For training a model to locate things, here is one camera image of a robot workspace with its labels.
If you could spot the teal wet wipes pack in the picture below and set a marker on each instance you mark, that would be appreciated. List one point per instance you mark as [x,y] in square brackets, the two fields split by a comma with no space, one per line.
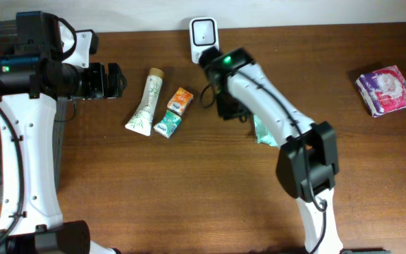
[263,135]

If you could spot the white tube with brown cap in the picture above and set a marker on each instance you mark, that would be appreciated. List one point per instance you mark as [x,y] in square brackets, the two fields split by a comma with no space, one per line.
[141,120]

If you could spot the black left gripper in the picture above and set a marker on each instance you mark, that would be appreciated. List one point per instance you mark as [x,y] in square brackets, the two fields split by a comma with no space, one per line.
[95,90]

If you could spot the pink purple tissue pack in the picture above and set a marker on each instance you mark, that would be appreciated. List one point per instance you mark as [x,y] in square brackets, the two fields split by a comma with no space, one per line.
[383,90]

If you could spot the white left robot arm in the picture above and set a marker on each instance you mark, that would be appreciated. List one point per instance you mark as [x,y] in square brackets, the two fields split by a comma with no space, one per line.
[32,80]

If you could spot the green small tissue pack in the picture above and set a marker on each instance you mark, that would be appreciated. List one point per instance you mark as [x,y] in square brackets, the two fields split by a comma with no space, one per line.
[169,123]

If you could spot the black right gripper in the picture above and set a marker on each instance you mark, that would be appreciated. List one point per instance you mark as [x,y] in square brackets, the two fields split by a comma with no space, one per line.
[229,110]

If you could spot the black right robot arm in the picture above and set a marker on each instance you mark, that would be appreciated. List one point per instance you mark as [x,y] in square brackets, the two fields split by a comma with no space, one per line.
[308,154]

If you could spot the orange small tissue pack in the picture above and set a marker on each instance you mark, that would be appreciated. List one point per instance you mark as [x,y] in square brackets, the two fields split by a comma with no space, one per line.
[180,101]

